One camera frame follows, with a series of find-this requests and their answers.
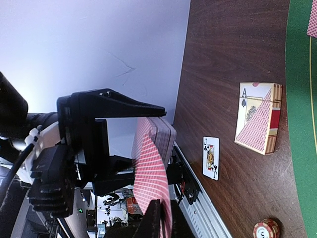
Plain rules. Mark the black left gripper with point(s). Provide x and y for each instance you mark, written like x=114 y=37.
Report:
x=82 y=128

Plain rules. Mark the gold playing card box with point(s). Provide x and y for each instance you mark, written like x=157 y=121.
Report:
x=258 y=116

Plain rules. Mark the face down card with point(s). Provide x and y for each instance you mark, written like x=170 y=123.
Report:
x=151 y=181
x=312 y=24

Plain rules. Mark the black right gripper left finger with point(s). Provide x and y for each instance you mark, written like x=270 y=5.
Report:
x=149 y=226

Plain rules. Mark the face down card bottom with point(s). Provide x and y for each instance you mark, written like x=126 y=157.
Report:
x=151 y=181

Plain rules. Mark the red five chip stack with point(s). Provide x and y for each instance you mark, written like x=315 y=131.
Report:
x=267 y=228

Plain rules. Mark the jack of clubs card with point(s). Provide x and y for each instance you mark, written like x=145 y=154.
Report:
x=211 y=154

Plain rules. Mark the green round poker mat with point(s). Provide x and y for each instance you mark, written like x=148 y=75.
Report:
x=301 y=91

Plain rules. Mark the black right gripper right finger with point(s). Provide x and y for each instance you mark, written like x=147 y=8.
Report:
x=180 y=227

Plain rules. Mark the red backed card deck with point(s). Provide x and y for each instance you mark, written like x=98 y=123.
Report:
x=163 y=135

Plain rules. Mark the aluminium front rail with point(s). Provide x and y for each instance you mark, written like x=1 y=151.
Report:
x=202 y=216

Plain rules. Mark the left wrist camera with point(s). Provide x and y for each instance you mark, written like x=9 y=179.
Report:
x=53 y=175

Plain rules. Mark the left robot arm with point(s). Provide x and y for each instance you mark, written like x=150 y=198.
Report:
x=19 y=130

